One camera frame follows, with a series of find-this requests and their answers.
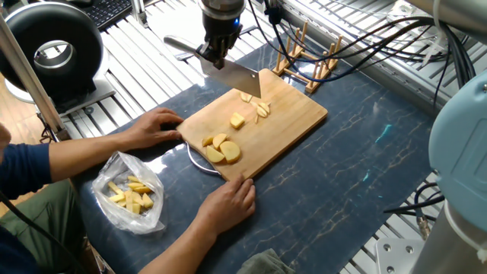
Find dark blue marble mat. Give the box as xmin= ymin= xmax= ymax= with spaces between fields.
xmin=72 ymin=46 xmax=457 ymax=274

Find bamboo cutting board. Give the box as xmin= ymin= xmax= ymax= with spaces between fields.
xmin=180 ymin=68 xmax=328 ymax=183

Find person's left forearm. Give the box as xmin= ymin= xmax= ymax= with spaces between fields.
xmin=0 ymin=128 xmax=136 ymax=199

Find olive trousers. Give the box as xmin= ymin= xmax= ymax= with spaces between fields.
xmin=0 ymin=174 xmax=103 ymax=274

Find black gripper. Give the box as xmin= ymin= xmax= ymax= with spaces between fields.
xmin=196 ymin=14 xmax=244 ymax=69

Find metal mounting plate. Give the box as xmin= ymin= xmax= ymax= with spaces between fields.
xmin=373 ymin=236 xmax=431 ymax=274

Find grey-green cloth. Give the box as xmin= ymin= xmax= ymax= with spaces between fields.
xmin=234 ymin=247 xmax=296 ymax=274

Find black keyboard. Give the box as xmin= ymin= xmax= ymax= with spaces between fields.
xmin=72 ymin=0 xmax=136 ymax=33

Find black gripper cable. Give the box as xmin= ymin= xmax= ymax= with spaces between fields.
xmin=245 ymin=0 xmax=457 ymax=86

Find person's left hand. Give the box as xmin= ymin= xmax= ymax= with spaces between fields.
xmin=122 ymin=108 xmax=186 ymax=150

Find person's right hand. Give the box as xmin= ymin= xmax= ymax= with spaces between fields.
xmin=194 ymin=175 xmax=257 ymax=235

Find black cable with plug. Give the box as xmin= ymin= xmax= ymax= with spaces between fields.
xmin=384 ymin=181 xmax=446 ymax=223

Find white sheet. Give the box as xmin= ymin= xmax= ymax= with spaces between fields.
xmin=147 ymin=0 xmax=212 ymax=62

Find plastic bag of potato sticks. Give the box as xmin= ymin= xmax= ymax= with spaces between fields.
xmin=91 ymin=149 xmax=167 ymax=234

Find person's right forearm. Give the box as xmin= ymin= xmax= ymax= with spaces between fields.
xmin=139 ymin=217 xmax=214 ymax=274

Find steel cleaver knife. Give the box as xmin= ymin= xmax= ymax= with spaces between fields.
xmin=164 ymin=36 xmax=262 ymax=100

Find black round ring lamp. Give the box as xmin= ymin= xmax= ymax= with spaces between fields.
xmin=0 ymin=2 xmax=115 ymax=115

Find wooden knife rack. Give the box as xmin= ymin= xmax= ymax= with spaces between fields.
xmin=274 ymin=21 xmax=343 ymax=94

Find wooden pole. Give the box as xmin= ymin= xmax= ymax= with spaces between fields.
xmin=0 ymin=15 xmax=71 ymax=147

